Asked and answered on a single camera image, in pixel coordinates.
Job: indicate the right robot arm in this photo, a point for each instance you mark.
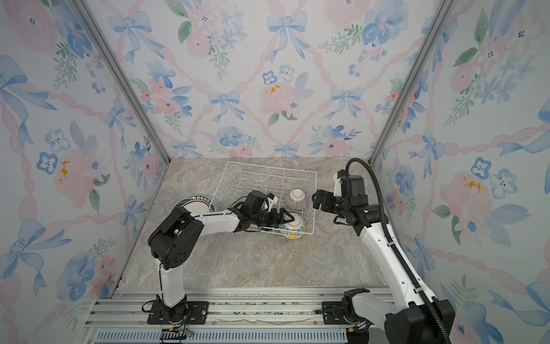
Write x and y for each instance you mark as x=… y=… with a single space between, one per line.
x=415 y=315

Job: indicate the corner aluminium post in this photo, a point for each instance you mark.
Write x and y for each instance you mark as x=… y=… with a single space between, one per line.
x=428 y=46
x=84 y=14

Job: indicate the right corner aluminium post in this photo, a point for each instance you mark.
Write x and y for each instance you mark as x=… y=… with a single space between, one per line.
x=428 y=46

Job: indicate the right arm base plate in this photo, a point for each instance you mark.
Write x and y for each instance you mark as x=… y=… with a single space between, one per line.
x=341 y=313

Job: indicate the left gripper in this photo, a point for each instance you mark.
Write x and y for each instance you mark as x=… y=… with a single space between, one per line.
x=275 y=222

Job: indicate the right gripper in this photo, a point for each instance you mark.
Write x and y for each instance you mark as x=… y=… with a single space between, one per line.
x=329 y=198

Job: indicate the striped grey bowl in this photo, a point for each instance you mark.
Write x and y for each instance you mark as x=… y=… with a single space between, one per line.
x=296 y=200

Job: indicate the white wire dish rack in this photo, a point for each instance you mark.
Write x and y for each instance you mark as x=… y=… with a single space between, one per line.
x=239 y=179

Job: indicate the plain white plate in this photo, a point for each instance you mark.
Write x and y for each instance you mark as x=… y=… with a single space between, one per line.
x=197 y=204

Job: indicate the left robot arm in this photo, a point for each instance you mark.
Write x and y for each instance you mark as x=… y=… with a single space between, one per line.
x=172 y=243

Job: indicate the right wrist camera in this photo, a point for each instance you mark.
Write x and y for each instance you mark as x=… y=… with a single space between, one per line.
x=338 y=183

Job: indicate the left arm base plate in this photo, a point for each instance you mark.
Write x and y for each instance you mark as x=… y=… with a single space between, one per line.
x=193 y=312

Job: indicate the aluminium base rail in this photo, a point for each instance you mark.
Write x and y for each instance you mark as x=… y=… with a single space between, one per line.
x=236 y=315

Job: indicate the yellow blue floral bowl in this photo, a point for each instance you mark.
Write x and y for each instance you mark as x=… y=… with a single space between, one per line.
x=294 y=229

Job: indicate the left corner aluminium post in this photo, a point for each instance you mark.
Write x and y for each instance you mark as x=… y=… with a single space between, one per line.
x=84 y=14

